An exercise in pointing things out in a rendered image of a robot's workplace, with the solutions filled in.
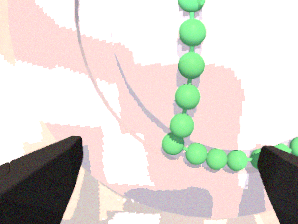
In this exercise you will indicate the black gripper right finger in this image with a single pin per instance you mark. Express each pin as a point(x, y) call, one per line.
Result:
point(279, 175)

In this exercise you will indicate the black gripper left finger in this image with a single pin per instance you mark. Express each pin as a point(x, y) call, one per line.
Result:
point(36, 188)

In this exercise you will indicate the green bead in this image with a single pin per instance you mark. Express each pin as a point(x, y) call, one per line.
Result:
point(192, 32)
point(216, 159)
point(254, 156)
point(294, 146)
point(188, 96)
point(236, 160)
point(181, 125)
point(191, 65)
point(191, 5)
point(283, 147)
point(196, 153)
point(172, 144)

